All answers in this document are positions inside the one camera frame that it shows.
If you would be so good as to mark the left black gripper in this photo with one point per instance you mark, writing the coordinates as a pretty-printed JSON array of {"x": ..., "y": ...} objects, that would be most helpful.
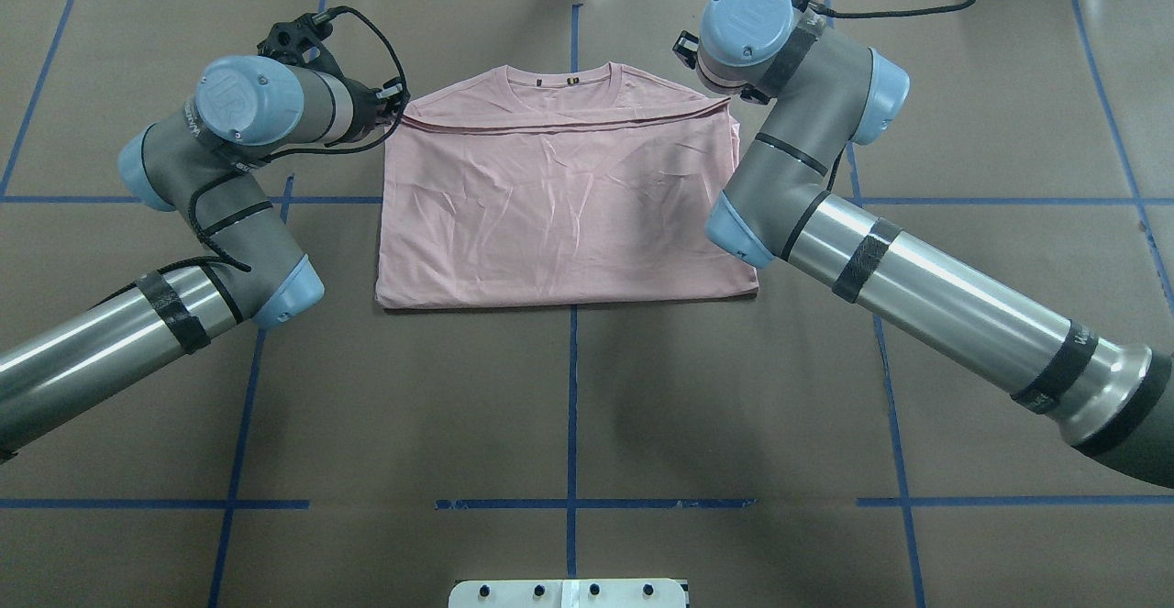
[{"x": 368, "y": 109}]

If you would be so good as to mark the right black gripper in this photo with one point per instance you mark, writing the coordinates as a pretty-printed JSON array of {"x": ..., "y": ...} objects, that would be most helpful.
[{"x": 751, "y": 94}]

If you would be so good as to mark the pink snoopy t-shirt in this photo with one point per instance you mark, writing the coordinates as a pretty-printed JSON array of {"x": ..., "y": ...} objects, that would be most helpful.
[{"x": 520, "y": 189}]

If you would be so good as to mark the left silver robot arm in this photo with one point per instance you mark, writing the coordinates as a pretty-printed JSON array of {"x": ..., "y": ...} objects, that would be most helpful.
[{"x": 93, "y": 311}]

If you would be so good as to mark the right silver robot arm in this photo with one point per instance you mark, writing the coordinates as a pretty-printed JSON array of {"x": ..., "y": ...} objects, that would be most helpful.
[{"x": 826, "y": 92}]

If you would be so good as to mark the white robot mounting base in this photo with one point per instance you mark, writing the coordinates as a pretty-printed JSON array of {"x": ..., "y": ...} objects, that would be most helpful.
[{"x": 607, "y": 592}]

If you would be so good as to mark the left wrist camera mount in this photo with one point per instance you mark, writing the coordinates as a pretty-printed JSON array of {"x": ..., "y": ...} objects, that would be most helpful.
[{"x": 302, "y": 42}]

